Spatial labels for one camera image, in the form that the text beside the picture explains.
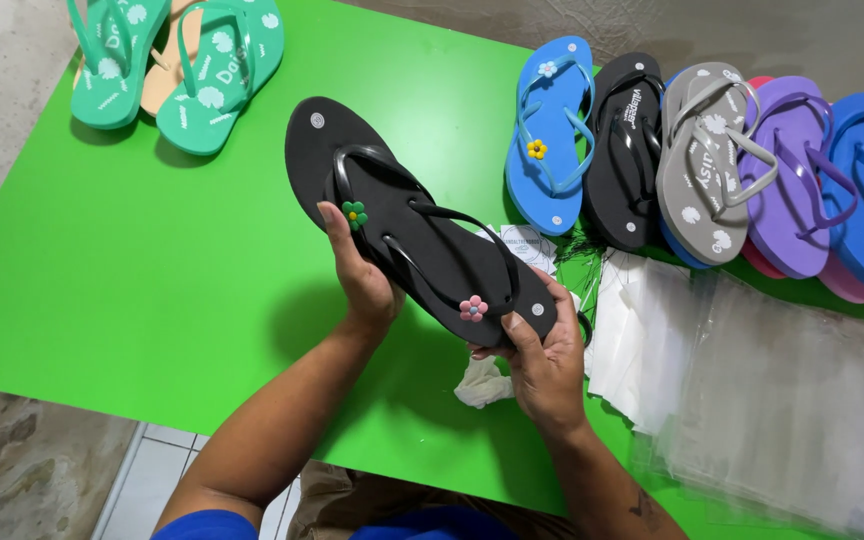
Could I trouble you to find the person's right hand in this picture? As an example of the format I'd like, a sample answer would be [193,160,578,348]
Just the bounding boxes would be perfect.
[468,268,591,441]

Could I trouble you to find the person's left hand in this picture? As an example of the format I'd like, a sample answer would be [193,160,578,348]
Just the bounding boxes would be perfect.
[317,201,407,336]

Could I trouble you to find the black flip-flop with pink flower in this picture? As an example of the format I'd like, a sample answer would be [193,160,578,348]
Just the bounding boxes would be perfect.
[327,176,559,348]

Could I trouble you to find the black flip-flop with green flower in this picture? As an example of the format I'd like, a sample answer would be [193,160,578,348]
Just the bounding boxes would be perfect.
[284,96,523,335]

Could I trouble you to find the crumpled white tissue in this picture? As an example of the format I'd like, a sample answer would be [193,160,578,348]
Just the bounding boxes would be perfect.
[452,355,516,411]

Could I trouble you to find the white paper label tags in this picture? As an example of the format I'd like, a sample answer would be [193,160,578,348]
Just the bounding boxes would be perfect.
[475,222,560,277]

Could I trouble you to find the blue flip-flop under grey one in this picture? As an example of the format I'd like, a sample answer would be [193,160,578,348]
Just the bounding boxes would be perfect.
[657,71,712,270]

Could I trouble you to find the plain black flip-flop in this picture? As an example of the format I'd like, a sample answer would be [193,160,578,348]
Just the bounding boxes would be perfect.
[582,51,666,253]

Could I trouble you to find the blue flip-flop with flower charms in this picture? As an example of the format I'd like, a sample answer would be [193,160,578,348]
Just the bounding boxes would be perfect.
[504,35,597,238]

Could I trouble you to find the person's khaki trousers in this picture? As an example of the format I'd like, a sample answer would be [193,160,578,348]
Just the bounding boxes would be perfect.
[285,459,577,540]

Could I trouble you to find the teal printed flip-flop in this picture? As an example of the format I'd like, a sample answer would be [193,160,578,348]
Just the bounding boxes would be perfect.
[66,0,171,131]
[156,0,286,157]

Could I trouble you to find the grey printed flip-flop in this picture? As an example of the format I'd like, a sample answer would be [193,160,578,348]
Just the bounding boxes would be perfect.
[654,61,780,267]

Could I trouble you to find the stack of clear plastic bags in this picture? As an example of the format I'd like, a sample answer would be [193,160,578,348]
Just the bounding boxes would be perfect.
[633,268,864,538]

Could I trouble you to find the purple flip-flop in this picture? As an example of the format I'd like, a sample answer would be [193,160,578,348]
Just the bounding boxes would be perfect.
[737,75,860,281]

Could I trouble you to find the person's blue shirt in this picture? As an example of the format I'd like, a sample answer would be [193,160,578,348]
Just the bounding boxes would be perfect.
[150,505,525,540]

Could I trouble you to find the beige flip-flop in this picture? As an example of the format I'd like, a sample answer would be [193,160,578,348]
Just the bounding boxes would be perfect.
[139,4,205,118]

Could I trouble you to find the bundle of black tag strings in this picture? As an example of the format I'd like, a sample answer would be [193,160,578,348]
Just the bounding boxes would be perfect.
[554,228,607,305]

